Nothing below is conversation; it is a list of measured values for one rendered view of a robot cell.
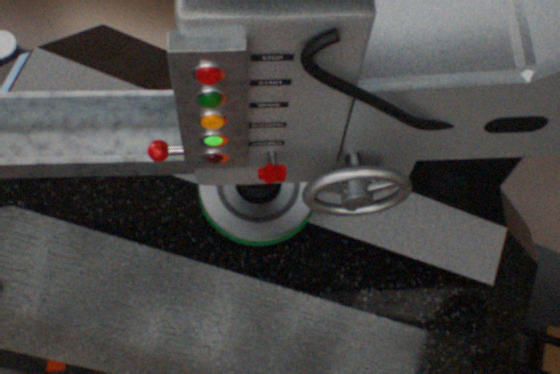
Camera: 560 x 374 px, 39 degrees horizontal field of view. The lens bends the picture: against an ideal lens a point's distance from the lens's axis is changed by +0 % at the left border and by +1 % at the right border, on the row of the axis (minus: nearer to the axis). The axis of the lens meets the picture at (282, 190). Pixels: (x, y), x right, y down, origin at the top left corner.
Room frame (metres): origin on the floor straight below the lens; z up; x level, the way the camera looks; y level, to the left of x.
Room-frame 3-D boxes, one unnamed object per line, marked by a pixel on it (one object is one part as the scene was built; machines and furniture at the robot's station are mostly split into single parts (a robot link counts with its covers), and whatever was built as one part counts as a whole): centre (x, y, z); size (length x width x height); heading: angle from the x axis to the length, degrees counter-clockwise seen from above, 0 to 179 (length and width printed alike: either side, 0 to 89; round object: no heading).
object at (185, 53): (0.43, 0.09, 1.35); 0.08 x 0.03 x 0.28; 100
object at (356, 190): (0.46, -0.09, 1.18); 0.15 x 0.10 x 0.15; 100
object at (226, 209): (0.56, 0.05, 0.85); 0.21 x 0.21 x 0.01
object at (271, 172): (0.43, 0.02, 1.22); 0.04 x 0.04 x 0.04; 10
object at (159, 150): (0.47, 0.16, 1.15); 0.08 x 0.03 x 0.03; 100
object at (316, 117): (0.57, -0.03, 1.30); 0.36 x 0.22 x 0.45; 100
